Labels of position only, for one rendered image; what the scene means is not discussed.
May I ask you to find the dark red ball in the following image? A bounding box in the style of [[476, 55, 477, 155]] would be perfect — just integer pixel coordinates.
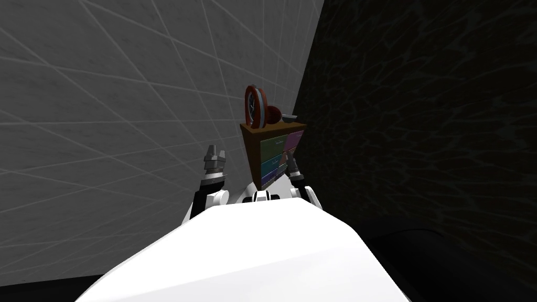
[[266, 105, 282, 126]]

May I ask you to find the red round clock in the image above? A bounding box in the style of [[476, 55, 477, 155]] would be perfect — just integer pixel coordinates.
[[244, 84, 269, 129]]

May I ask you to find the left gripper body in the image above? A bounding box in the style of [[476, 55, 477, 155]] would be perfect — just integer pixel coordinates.
[[203, 153, 228, 177]]

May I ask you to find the blue drawer front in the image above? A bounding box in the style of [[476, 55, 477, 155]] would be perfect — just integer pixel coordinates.
[[261, 170, 289, 190]]

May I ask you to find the teal drawer front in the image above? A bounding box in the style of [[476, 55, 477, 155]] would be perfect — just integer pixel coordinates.
[[260, 153, 288, 180]]

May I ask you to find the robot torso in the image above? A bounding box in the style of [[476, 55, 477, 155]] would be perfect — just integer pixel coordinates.
[[74, 189, 413, 302]]

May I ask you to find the brown chest of drawers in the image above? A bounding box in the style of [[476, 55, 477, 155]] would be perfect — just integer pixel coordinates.
[[239, 121, 308, 192]]

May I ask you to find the green drawer front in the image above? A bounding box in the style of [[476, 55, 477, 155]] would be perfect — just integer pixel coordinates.
[[260, 134, 290, 163]]

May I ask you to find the purple drawer front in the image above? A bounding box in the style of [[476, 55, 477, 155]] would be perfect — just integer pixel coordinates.
[[283, 130, 306, 154]]

